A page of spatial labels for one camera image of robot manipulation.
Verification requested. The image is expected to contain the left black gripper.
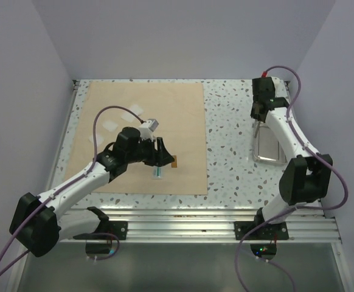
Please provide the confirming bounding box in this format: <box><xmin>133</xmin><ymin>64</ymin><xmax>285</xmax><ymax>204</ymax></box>
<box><xmin>126</xmin><ymin>135</ymin><xmax>174</xmax><ymax>167</ymax></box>

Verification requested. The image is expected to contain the green white packet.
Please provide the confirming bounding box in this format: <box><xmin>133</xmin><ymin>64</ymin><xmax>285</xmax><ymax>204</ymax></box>
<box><xmin>153</xmin><ymin>166</ymin><xmax>163</xmax><ymax>179</ymax></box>

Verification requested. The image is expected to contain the stainless steel tray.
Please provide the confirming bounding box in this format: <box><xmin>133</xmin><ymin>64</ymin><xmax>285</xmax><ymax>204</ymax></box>
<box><xmin>252</xmin><ymin>121</ymin><xmax>287</xmax><ymax>165</ymax></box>

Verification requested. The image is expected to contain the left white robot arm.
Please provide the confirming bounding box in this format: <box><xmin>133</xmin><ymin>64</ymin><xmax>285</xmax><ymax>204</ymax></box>
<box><xmin>10</xmin><ymin>127</ymin><xmax>175</xmax><ymax>257</ymax></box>

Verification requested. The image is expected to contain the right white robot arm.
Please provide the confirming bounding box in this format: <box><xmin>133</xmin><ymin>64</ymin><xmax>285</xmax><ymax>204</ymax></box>
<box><xmin>248</xmin><ymin>77</ymin><xmax>333</xmax><ymax>240</ymax></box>

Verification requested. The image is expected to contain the brown adhesive bandage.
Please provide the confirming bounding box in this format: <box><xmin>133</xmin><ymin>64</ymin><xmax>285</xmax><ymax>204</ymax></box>
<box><xmin>171</xmin><ymin>155</ymin><xmax>178</xmax><ymax>168</ymax></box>

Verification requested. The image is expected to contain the beige cloth mat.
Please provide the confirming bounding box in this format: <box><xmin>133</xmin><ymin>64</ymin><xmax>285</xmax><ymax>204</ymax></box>
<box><xmin>64</xmin><ymin>82</ymin><xmax>207</xmax><ymax>195</ymax></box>

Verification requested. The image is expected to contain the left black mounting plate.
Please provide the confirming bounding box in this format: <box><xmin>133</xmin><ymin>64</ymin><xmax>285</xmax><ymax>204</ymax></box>
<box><xmin>73</xmin><ymin>221</ymin><xmax>128</xmax><ymax>241</ymax></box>

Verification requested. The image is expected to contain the black mounting plate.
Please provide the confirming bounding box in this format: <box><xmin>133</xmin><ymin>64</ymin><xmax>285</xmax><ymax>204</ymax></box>
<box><xmin>73</xmin><ymin>221</ymin><xmax>128</xmax><ymax>241</ymax></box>
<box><xmin>234</xmin><ymin>221</ymin><xmax>289</xmax><ymax>241</ymax></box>

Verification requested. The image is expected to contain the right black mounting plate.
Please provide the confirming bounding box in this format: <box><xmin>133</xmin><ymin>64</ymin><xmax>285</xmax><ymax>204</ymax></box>
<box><xmin>234</xmin><ymin>221</ymin><xmax>289</xmax><ymax>241</ymax></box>

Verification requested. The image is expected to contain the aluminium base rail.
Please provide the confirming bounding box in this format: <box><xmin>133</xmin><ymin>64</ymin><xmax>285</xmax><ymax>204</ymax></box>
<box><xmin>21</xmin><ymin>208</ymin><xmax>342</xmax><ymax>244</ymax></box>

